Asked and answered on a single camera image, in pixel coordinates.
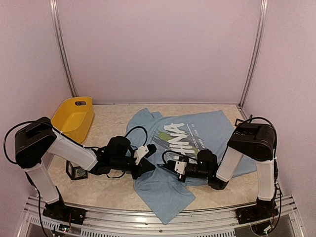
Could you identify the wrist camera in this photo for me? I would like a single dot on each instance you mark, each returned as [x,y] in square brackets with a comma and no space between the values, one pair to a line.
[178,166]
[140,153]

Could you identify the aluminium front frame rail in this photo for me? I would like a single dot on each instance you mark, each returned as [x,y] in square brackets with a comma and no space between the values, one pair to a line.
[106,222]

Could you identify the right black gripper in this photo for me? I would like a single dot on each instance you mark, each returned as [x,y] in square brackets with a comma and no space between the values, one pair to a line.
[183,158]

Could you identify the aluminium corner post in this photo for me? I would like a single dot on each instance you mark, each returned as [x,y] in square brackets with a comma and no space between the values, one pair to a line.
[255,52]
[53,4]

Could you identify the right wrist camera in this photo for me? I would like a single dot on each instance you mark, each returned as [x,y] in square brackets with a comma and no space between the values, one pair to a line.
[178,166]

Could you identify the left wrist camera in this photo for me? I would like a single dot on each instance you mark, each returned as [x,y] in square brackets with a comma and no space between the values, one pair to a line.
[140,153]

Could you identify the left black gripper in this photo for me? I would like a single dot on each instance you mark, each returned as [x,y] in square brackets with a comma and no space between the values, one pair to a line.
[142,168]

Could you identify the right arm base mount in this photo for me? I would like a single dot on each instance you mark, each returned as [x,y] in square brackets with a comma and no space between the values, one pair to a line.
[265,213]

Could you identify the left aluminium corner post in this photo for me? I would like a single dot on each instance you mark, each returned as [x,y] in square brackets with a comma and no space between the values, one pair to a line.
[53,4]

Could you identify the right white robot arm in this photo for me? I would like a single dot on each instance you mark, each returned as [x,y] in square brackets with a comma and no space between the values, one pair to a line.
[257,141]

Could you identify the light blue printed t-shirt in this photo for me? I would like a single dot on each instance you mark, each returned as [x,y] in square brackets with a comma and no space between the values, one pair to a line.
[186,134]

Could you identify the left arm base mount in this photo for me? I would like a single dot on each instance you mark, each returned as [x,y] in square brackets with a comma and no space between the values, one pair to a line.
[59,211]

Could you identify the black brooch box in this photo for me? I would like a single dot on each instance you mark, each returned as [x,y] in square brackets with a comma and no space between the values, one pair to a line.
[75,172]
[241,123]

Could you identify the right aluminium corner post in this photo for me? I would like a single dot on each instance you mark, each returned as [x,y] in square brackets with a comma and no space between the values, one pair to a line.
[255,52]

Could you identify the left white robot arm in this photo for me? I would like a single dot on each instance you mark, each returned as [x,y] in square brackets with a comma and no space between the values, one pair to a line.
[40,137]

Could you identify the yellow plastic basket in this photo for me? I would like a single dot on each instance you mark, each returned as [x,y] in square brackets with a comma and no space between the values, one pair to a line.
[74,117]

